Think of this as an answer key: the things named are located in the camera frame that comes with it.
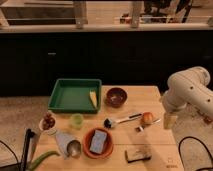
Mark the wooden block eraser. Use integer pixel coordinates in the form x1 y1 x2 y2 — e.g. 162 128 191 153
124 147 152 163

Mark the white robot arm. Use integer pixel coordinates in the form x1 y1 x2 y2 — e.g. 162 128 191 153
161 66 213 129

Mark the purple bowl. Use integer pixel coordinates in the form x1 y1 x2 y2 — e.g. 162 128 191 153
105 87 127 108

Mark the orange bowl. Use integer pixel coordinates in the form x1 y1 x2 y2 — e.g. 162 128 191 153
82 127 114 159

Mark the white bowl of grapes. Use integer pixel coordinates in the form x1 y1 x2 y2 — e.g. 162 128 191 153
39 113 56 135

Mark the red apple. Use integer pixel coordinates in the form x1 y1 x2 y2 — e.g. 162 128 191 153
141 112 154 125

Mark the small black white clip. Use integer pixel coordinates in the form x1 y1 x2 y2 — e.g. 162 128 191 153
135 126 144 132

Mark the black-headed dish brush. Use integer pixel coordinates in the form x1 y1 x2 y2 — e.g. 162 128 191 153
104 113 142 129

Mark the blue sponge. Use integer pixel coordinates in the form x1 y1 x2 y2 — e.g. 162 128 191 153
90 130 107 154

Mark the yellow corn cob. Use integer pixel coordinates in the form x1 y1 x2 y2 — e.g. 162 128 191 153
89 91 98 108

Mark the small green cup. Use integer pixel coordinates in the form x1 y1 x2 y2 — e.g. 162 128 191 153
70 114 84 129

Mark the silver metal cup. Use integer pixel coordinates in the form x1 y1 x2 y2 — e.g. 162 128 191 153
67 140 81 158

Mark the green plastic tray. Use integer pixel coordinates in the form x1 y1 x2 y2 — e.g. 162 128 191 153
48 78 102 114

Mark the grey cloth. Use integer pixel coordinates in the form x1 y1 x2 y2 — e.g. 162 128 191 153
55 131 76 158

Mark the green cucumber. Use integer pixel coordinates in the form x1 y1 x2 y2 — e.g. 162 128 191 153
28 151 60 171

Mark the black cable right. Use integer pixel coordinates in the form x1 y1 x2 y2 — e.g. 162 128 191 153
177 135 213 171

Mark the black camera stand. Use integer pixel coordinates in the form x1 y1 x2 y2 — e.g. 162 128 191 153
20 129 35 171

